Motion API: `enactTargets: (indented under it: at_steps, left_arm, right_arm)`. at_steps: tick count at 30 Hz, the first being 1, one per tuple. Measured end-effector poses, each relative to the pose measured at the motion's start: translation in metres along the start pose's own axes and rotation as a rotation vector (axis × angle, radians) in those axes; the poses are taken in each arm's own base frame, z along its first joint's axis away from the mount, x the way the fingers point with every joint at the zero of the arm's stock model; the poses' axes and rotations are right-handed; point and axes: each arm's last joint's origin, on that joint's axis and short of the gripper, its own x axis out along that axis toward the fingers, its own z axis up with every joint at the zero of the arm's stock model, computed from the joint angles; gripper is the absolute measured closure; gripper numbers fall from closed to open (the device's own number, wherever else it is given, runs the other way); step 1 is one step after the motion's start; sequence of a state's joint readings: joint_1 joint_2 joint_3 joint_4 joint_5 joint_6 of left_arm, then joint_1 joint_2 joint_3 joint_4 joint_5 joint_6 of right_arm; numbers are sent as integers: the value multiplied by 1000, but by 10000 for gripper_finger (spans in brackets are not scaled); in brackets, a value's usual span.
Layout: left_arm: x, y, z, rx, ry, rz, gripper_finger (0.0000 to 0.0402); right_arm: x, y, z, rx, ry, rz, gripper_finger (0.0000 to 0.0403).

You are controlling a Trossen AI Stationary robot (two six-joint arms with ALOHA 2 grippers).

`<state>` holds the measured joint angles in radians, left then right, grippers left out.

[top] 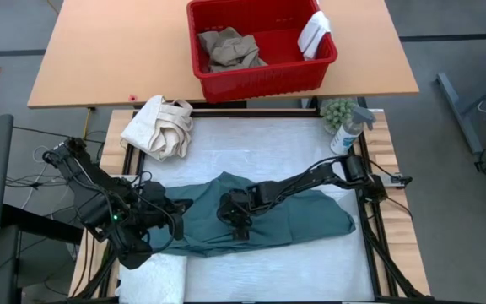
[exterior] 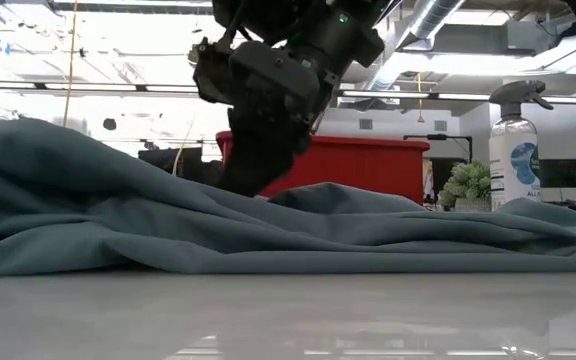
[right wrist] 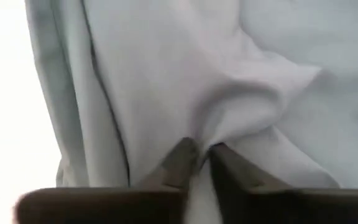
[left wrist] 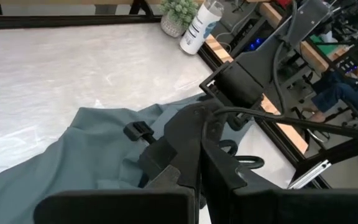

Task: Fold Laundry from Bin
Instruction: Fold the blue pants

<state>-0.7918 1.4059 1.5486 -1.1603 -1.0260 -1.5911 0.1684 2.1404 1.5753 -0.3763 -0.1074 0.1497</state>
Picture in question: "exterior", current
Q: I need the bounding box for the teal grey garment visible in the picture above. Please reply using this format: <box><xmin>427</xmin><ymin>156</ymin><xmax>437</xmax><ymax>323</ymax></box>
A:
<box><xmin>0</xmin><ymin>117</ymin><xmax>576</xmax><ymax>277</ymax></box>

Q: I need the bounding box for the white spray bottle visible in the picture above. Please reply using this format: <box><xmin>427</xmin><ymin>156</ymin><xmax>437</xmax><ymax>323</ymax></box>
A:
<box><xmin>487</xmin><ymin>80</ymin><xmax>555</xmax><ymax>212</ymax></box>

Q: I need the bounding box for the yellow hanging cable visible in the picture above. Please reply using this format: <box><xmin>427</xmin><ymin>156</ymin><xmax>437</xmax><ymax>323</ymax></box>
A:
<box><xmin>61</xmin><ymin>0</ymin><xmax>79</xmax><ymax>129</ymax></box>

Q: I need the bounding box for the red plastic laundry bin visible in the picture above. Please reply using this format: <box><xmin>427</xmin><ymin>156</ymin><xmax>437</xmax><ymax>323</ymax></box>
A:
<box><xmin>216</xmin><ymin>130</ymin><xmax>431</xmax><ymax>206</ymax></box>

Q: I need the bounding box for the silver ventilation duct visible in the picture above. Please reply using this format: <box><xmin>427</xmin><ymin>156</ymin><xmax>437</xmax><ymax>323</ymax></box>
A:
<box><xmin>365</xmin><ymin>0</ymin><xmax>468</xmax><ymax>92</ymax></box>

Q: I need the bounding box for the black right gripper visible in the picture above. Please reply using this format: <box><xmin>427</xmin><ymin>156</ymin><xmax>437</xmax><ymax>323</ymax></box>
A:
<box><xmin>211</xmin><ymin>0</ymin><xmax>387</xmax><ymax>198</ymax></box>

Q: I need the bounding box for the black box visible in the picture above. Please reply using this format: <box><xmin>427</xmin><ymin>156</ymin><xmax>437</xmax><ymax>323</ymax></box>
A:
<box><xmin>137</xmin><ymin>146</ymin><xmax>205</xmax><ymax>182</ymax></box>

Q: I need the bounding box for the black background monitor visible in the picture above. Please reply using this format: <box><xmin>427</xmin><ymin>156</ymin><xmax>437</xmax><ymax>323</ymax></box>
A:
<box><xmin>540</xmin><ymin>158</ymin><xmax>576</xmax><ymax>190</ymax></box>

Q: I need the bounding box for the long LED light bar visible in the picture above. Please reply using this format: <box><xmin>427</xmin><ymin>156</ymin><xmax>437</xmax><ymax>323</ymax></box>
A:
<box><xmin>0</xmin><ymin>81</ymin><xmax>576</xmax><ymax>106</ymax></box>

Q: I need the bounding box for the small white cloth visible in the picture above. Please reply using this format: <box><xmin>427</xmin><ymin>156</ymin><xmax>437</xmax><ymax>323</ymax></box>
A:
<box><xmin>422</xmin><ymin>158</ymin><xmax>436</xmax><ymax>200</ymax></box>

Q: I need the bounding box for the small potted green plant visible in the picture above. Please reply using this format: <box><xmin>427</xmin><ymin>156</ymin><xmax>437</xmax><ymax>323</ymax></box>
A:
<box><xmin>439</xmin><ymin>159</ymin><xmax>493</xmax><ymax>213</ymax></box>

